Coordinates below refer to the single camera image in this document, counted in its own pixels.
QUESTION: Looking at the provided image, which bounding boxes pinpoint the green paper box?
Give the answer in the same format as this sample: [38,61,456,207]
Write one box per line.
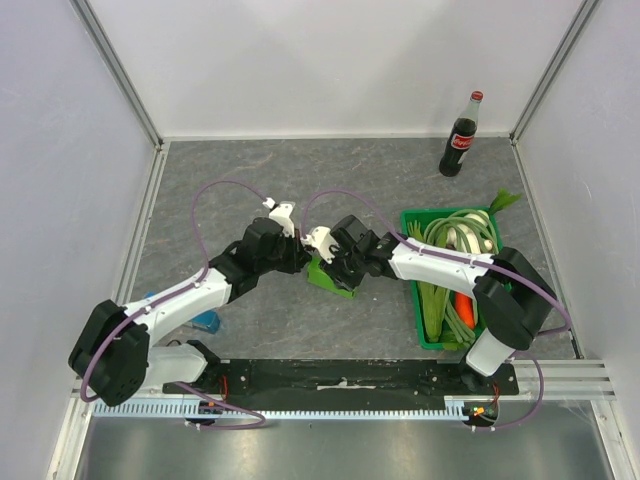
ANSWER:
[307,256,357,299]

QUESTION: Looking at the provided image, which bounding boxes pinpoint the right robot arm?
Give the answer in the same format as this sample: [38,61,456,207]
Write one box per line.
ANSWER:
[317,215,557,394]

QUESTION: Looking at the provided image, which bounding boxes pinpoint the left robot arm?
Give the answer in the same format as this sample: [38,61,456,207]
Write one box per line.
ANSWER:
[68,217,311,406]

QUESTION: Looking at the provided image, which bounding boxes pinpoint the blue small box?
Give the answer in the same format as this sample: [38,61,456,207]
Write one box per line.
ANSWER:
[144,289,220,337]

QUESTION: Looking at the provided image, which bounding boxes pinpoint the orange carrot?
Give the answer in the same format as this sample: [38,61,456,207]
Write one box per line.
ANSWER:
[454,292,476,330]

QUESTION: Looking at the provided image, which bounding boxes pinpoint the green long beans bundle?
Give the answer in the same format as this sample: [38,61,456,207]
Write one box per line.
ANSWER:
[418,209,499,350]

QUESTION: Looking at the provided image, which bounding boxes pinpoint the cola glass bottle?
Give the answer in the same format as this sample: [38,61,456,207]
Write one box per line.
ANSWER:
[438,90,484,177]

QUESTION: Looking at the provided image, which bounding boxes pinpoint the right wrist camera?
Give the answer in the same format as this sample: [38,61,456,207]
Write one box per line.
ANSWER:
[301,226,340,264]

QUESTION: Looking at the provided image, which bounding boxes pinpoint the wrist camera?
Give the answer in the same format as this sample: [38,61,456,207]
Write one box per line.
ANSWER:
[262,197,295,238]
[301,226,340,264]

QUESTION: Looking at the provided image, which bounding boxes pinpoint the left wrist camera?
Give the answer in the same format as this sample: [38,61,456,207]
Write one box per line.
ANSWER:
[262,197,295,238]

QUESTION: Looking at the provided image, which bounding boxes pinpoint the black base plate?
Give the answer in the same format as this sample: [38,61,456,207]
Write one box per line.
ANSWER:
[190,359,519,410]

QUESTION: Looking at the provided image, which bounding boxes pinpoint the grey cable duct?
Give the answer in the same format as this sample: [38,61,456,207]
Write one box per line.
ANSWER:
[93,397,468,421]

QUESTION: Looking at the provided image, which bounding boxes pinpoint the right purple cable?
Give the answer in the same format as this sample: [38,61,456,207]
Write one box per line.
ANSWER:
[299,189,572,431]

